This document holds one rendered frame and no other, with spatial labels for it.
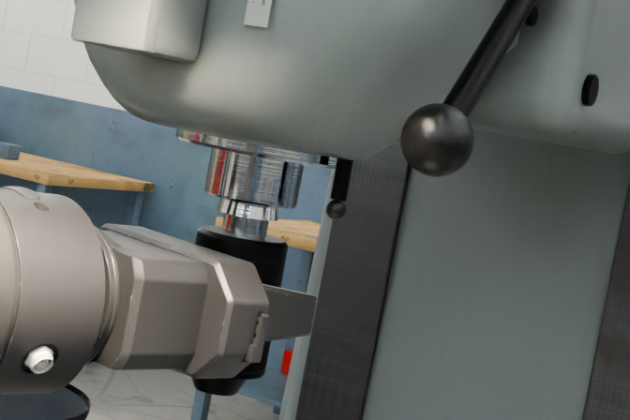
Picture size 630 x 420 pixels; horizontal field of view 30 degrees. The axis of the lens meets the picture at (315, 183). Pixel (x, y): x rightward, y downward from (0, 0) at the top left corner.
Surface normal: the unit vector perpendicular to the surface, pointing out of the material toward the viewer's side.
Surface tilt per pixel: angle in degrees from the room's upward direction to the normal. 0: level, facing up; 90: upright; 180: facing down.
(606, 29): 90
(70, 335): 101
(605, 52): 90
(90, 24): 90
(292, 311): 90
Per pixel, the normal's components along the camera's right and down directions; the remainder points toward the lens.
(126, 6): -0.50, -0.04
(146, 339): 0.69, 0.17
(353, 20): 0.29, 0.36
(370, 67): 0.52, 0.59
